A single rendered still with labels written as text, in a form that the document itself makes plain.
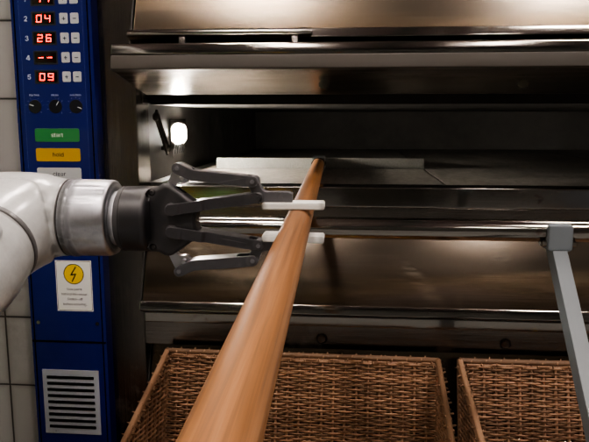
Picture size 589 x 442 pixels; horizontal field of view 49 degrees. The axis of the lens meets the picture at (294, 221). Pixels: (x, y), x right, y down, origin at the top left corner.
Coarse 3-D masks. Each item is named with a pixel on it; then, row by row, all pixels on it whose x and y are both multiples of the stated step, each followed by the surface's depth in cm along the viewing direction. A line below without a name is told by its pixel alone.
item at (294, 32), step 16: (128, 32) 115; (144, 32) 115; (160, 32) 115; (176, 32) 114; (192, 32) 114; (208, 32) 114; (224, 32) 114; (240, 32) 113; (256, 32) 113; (272, 32) 113; (288, 32) 113; (304, 32) 112
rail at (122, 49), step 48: (144, 48) 111; (192, 48) 110; (240, 48) 109; (288, 48) 109; (336, 48) 108; (384, 48) 107; (432, 48) 107; (480, 48) 106; (528, 48) 105; (576, 48) 105
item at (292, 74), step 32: (128, 64) 111; (160, 64) 111; (192, 64) 110; (224, 64) 110; (256, 64) 109; (288, 64) 109; (320, 64) 108; (352, 64) 108; (384, 64) 107; (416, 64) 107; (448, 64) 106; (480, 64) 106; (512, 64) 106; (544, 64) 105; (576, 64) 105
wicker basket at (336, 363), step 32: (192, 352) 130; (288, 352) 129; (160, 384) 125; (192, 384) 130; (288, 384) 128; (320, 384) 128; (352, 384) 126; (384, 384) 126; (416, 384) 125; (160, 416) 127; (288, 416) 127; (320, 416) 126; (352, 416) 126; (384, 416) 125; (416, 416) 125; (448, 416) 110
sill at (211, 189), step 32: (192, 192) 129; (224, 192) 128; (320, 192) 126; (352, 192) 126; (384, 192) 125; (416, 192) 125; (448, 192) 124; (480, 192) 124; (512, 192) 123; (544, 192) 123; (576, 192) 122
